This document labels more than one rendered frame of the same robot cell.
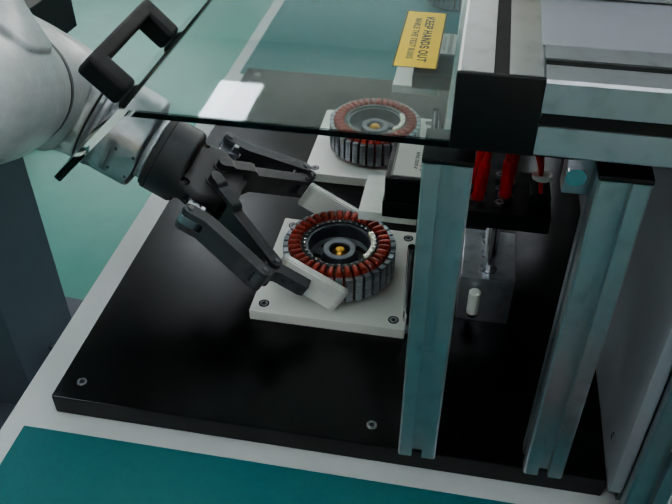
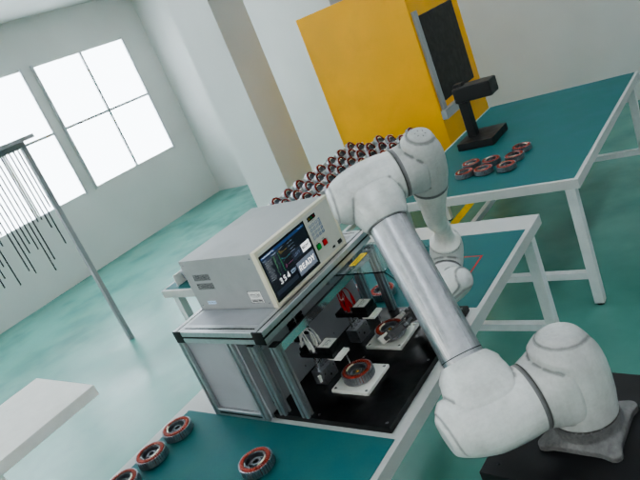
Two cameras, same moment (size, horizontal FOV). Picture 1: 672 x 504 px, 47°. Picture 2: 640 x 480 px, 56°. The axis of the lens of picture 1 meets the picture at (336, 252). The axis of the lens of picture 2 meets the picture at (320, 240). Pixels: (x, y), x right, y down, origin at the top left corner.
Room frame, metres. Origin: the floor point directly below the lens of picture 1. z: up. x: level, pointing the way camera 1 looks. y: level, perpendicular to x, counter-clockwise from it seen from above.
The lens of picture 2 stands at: (2.32, 0.93, 1.88)
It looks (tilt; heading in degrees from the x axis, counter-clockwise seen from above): 19 degrees down; 212
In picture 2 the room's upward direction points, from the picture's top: 23 degrees counter-clockwise
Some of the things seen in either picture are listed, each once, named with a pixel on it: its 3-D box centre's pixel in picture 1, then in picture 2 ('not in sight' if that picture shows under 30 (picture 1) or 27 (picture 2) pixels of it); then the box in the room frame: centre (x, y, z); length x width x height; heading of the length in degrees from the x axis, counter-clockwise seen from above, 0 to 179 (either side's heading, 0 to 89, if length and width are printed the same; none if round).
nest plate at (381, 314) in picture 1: (339, 273); (392, 335); (0.60, 0.00, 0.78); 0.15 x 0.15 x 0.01; 79
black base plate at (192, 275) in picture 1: (371, 218); (375, 359); (0.71, -0.04, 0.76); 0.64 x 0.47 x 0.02; 169
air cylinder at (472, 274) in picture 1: (485, 274); (358, 330); (0.57, -0.15, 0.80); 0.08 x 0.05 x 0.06; 169
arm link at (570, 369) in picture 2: not in sight; (567, 372); (1.16, 0.67, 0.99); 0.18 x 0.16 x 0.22; 126
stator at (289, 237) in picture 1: (339, 254); (390, 330); (0.60, 0.00, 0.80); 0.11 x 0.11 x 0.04
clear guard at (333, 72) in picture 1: (329, 79); (377, 263); (0.52, 0.00, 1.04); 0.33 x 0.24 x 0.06; 79
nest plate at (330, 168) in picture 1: (374, 149); (360, 378); (0.84, -0.05, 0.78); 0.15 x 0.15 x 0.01; 79
